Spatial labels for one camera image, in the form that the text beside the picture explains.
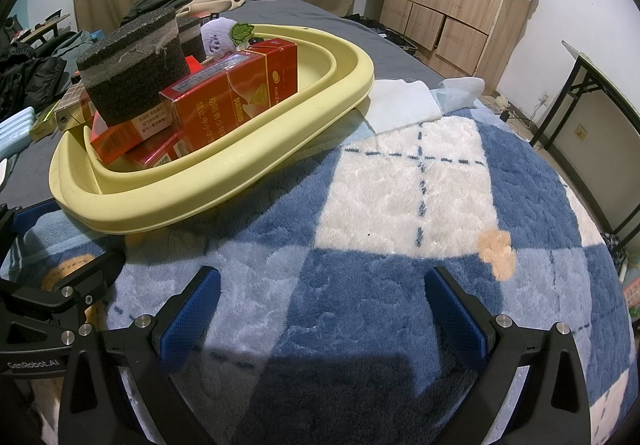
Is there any plastic bag with pink packet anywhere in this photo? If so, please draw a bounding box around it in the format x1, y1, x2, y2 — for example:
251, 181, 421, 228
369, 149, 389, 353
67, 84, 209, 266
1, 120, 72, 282
620, 265, 640, 321

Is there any dark patterned cloth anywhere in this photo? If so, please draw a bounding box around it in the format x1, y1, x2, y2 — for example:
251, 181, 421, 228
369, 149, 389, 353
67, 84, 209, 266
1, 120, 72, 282
602, 230, 628, 266

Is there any purple plush toy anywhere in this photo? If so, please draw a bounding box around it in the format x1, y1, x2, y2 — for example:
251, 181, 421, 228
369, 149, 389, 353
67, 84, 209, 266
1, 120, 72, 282
200, 18, 256, 60

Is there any black folding table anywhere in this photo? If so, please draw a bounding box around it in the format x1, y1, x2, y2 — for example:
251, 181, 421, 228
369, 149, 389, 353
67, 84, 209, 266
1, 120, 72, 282
530, 40, 640, 238

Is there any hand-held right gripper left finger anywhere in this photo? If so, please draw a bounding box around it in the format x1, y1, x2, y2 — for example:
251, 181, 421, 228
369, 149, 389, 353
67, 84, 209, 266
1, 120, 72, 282
57, 265, 222, 445

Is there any black round sponge block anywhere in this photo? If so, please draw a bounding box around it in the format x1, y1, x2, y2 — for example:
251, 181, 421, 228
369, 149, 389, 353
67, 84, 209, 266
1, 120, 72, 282
176, 16, 208, 63
76, 8, 192, 126

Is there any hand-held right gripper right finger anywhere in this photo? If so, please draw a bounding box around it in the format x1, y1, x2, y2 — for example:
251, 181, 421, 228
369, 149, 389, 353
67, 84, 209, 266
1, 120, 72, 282
424, 266, 593, 445

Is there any black suitcase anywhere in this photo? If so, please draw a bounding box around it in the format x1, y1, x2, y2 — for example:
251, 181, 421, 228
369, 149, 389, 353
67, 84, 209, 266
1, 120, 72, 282
345, 12, 426, 56

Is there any large red and silver carton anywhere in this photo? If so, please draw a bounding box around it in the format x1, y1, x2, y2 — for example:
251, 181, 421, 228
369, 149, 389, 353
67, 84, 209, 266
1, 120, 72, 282
159, 39, 299, 157

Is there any blue and white checked blanket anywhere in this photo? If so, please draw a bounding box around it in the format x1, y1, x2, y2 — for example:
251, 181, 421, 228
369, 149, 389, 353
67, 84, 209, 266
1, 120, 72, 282
0, 95, 632, 445

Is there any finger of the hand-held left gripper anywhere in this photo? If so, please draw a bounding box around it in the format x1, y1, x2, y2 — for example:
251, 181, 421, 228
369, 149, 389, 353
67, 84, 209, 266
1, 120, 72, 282
0, 202, 63, 258
0, 250, 126, 343

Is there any light blue ribbed case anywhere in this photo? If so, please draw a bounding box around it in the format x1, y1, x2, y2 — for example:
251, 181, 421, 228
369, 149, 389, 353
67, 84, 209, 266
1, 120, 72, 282
0, 106, 37, 161

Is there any white towel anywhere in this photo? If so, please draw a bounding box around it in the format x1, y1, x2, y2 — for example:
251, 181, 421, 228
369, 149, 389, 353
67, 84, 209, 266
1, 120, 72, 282
367, 79, 443, 133

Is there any yellow plastic basin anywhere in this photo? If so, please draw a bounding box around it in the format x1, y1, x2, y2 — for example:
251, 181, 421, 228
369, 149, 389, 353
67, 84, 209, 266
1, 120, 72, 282
48, 24, 376, 236

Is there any dark jacket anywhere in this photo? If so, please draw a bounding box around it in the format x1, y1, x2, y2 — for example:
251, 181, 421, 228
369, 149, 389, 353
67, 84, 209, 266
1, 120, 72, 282
0, 30, 96, 121

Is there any orange-red box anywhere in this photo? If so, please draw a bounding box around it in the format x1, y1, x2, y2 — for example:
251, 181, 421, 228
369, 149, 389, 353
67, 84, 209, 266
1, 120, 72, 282
90, 112, 176, 165

